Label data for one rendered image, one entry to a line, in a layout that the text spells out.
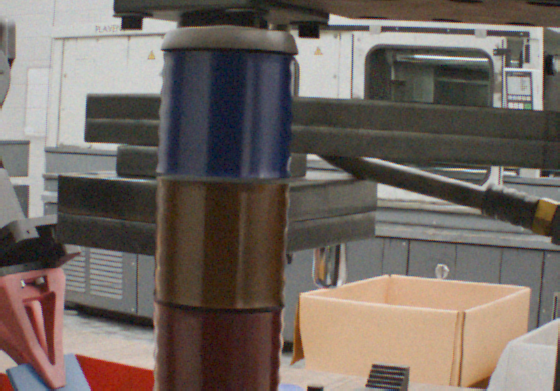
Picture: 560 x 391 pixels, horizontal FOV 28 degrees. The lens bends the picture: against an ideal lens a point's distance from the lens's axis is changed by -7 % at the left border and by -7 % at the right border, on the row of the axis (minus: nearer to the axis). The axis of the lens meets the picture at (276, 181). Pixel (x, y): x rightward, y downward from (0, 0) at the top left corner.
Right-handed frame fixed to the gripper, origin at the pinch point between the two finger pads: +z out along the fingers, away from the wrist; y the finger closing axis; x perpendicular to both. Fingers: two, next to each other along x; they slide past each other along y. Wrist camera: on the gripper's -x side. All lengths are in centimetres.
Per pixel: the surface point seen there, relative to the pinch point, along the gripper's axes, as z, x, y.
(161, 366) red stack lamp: 4.4, -28.6, 27.9
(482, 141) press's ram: 0.5, -5.8, 33.1
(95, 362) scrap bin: -2.2, 24.0, -14.2
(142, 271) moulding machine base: -82, 468, -292
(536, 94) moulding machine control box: -58, 439, -52
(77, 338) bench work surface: -9, 54, -38
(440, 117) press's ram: -1.4, -5.8, 31.8
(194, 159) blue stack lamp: -0.2, -28.7, 31.9
